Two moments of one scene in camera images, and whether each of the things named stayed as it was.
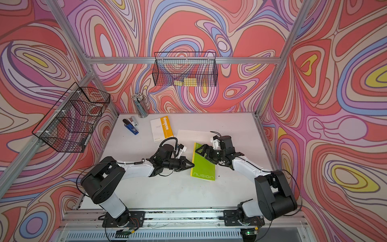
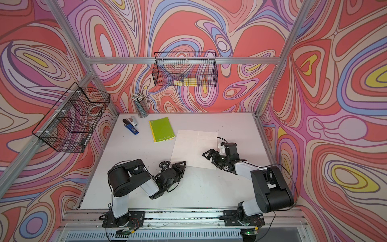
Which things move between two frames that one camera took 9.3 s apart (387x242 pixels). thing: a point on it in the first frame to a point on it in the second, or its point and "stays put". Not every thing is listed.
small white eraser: (133, 121) stays put
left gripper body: (172, 164) to (176, 178)
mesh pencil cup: (140, 105) stays put
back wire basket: (186, 68) stays put
